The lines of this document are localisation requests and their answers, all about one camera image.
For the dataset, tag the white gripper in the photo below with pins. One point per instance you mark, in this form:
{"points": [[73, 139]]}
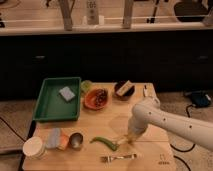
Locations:
{"points": [[135, 129]]}

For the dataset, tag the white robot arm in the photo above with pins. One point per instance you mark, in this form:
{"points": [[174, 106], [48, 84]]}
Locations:
{"points": [[148, 111]]}

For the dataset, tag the small metal cup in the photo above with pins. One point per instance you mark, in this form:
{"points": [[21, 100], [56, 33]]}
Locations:
{"points": [[76, 140]]}

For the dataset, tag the white paper cup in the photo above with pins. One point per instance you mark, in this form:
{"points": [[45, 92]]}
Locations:
{"points": [[34, 147]]}

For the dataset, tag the green chili pepper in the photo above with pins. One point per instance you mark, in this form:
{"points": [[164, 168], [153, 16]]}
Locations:
{"points": [[105, 141]]}

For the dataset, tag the metal fork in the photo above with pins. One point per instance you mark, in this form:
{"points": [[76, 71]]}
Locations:
{"points": [[108, 159]]}

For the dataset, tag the wooden block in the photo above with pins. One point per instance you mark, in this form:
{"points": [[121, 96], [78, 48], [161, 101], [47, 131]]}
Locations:
{"points": [[123, 89]]}

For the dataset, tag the orange bowl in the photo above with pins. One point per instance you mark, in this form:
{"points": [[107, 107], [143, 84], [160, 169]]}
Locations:
{"points": [[96, 99]]}

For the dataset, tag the dark brown bowl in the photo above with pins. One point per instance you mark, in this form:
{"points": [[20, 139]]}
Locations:
{"points": [[128, 93]]}

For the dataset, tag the green apple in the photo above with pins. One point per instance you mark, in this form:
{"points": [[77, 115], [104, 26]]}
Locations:
{"points": [[86, 86]]}

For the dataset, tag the blue grey sponge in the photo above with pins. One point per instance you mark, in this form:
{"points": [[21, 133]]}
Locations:
{"points": [[66, 93]]}

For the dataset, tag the blue grey cloth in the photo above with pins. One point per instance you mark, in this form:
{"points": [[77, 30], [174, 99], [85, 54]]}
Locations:
{"points": [[53, 140]]}

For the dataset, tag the green plastic tray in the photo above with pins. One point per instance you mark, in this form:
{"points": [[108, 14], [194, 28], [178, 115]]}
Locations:
{"points": [[51, 106]]}

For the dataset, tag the blue device on floor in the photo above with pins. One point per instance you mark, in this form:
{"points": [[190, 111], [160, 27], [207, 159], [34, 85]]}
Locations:
{"points": [[200, 99]]}

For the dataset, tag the white handled knife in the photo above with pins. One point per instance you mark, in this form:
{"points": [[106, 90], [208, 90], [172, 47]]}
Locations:
{"points": [[145, 91]]}

